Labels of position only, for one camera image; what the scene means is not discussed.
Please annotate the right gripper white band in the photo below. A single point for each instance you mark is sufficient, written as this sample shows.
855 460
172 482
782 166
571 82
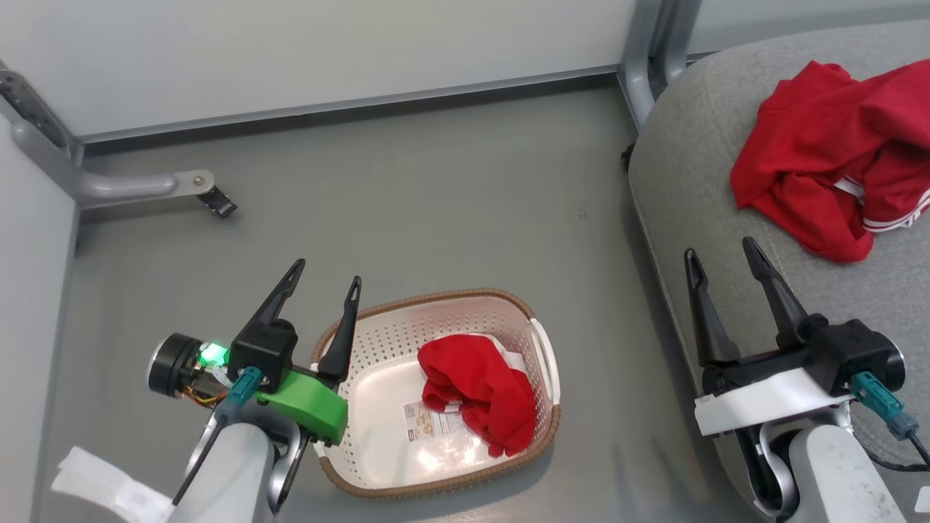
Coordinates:
799 378

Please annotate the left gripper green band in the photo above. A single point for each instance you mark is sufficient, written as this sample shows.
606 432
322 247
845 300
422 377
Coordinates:
290 396

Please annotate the large red striped garment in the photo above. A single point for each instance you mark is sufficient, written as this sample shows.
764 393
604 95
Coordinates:
814 145

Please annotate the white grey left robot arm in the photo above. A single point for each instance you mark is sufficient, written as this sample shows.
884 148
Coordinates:
232 472

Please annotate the grey fabric sofa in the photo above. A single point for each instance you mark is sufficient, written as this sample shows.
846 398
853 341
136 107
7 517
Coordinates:
697 189

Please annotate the white plastic laundry basket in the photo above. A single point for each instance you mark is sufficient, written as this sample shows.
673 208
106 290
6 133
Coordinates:
378 407

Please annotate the black partition foot pad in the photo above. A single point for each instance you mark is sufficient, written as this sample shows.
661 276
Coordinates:
218 203

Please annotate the paper label sticker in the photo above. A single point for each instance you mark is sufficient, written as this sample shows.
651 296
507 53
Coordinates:
432 421

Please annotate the small red garment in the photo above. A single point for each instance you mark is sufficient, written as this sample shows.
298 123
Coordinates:
487 392

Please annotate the grey metal partition leg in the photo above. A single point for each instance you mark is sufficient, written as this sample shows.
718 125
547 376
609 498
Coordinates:
109 185

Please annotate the small white tag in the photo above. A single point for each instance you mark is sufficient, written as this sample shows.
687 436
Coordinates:
923 500

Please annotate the white fabric tag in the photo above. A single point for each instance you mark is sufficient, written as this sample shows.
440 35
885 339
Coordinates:
109 487

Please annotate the grey metal partition base rail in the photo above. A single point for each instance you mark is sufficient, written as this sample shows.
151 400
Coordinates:
349 103

